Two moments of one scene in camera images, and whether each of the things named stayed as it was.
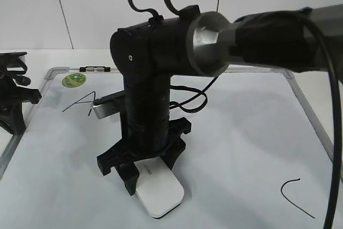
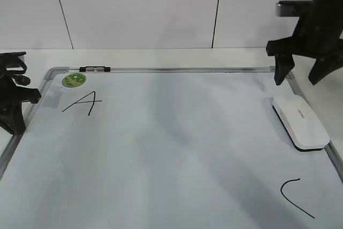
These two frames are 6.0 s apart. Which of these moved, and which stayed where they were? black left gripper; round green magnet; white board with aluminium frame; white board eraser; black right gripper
Moved: black right gripper; white board eraser
Stayed: white board with aluminium frame; round green magnet; black left gripper
